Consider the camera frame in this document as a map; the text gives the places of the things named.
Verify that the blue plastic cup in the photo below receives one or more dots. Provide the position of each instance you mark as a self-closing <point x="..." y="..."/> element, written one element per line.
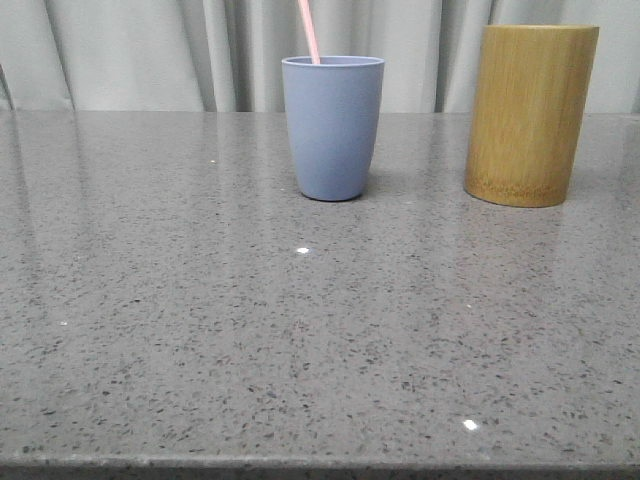
<point x="332" y="112"/>

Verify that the pink chopstick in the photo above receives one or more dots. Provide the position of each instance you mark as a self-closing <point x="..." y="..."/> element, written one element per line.
<point x="309" y="31"/>

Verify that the grey curtain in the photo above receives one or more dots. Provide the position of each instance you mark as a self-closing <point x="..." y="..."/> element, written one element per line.
<point x="226" y="55"/>

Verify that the bamboo cylinder holder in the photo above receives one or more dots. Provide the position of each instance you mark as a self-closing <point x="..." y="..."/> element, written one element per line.
<point x="530" y="97"/>

